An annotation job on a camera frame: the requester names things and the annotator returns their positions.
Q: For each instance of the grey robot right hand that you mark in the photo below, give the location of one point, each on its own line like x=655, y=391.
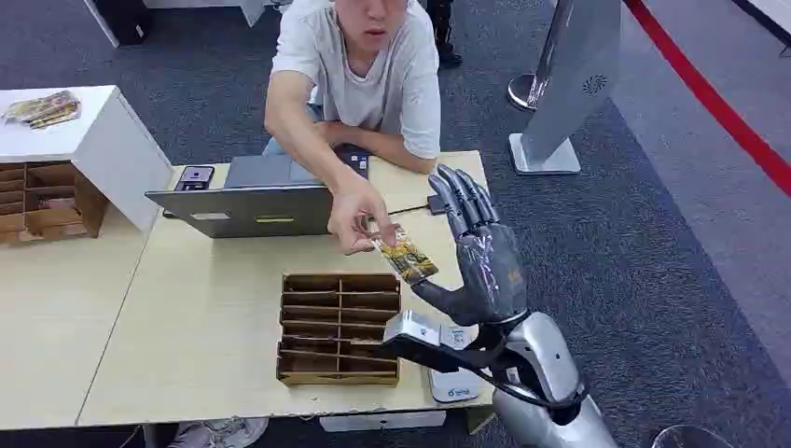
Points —
x=491, y=272

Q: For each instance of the person's right hand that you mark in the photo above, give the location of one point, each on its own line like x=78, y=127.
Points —
x=355, y=213

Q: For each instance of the yellow printed card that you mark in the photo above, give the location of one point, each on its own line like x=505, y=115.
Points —
x=408, y=260

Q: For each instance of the grey laptop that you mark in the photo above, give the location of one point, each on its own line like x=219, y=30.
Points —
x=247, y=210

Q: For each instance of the white flat device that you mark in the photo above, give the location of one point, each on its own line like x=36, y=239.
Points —
x=454, y=386

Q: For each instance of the person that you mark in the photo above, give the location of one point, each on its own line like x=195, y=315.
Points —
x=371, y=80

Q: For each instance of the wooden slotted card box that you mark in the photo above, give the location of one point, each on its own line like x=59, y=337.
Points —
x=337, y=371
x=55, y=219

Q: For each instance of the black smartphone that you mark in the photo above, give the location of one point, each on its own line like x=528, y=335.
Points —
x=194, y=177

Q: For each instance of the chrome stanchion base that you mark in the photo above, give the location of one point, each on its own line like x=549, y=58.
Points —
x=522, y=93

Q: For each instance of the white bar under desk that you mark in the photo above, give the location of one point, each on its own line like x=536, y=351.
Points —
x=383, y=422

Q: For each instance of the black legs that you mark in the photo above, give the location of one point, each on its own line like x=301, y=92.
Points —
x=444, y=31

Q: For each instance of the silver kiosk stand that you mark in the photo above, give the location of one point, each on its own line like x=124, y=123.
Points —
x=575, y=68

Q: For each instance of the white cabinet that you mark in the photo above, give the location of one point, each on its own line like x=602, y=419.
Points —
x=117, y=148

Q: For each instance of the pale shoe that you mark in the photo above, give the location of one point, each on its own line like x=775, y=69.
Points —
x=222, y=433

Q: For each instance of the red floor tape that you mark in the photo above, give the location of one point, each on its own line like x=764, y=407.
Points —
x=710, y=102

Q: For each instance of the black box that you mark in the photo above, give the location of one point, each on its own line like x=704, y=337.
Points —
x=126, y=21

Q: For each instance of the white table leg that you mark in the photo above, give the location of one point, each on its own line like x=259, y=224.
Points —
x=102, y=25

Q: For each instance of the pile of wrapped cards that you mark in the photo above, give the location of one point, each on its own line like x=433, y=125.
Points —
x=43, y=110

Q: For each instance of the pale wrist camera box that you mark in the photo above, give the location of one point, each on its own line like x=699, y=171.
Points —
x=413, y=328

